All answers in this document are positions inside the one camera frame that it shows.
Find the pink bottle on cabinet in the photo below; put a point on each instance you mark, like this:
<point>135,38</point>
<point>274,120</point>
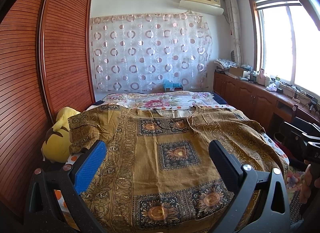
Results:
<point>261,77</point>

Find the floral bed blanket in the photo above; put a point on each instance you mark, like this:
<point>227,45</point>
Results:
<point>164,101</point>

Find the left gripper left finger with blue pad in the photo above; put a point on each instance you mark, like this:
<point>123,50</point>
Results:
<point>43,212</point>

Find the blue box on headboard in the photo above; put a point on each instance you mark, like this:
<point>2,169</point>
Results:
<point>169,86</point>

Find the pale side curtain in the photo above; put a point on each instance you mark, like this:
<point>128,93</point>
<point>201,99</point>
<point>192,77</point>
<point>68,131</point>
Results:
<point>234,21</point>

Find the yellow plush toy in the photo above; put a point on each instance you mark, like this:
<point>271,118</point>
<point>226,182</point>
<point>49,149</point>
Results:
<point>55,147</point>

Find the stack of folded cloths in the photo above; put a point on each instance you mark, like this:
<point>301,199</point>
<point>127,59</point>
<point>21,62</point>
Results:
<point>225,64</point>

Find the wall air conditioner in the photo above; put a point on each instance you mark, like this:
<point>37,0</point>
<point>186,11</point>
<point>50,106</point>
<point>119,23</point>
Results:
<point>212,7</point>

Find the person right hand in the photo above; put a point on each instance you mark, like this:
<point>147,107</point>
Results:
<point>305,191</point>

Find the window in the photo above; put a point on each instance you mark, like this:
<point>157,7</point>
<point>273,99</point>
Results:
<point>287,40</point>

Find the long wooden cabinet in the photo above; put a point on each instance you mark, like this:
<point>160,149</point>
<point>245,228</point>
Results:
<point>267,108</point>

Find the orange dotted white sheet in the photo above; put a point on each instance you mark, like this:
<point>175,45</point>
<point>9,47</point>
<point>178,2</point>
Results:
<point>72,158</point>

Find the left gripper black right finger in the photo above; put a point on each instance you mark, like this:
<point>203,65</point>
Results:
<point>242,180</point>

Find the white circle pattern curtain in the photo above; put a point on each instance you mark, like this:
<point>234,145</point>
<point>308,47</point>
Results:
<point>138,52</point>

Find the brown patterned garment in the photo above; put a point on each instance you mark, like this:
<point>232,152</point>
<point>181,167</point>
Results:
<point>175,162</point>

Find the cardboard box on cabinet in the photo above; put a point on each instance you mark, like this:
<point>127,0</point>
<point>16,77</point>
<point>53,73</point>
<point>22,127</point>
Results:
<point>238,72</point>

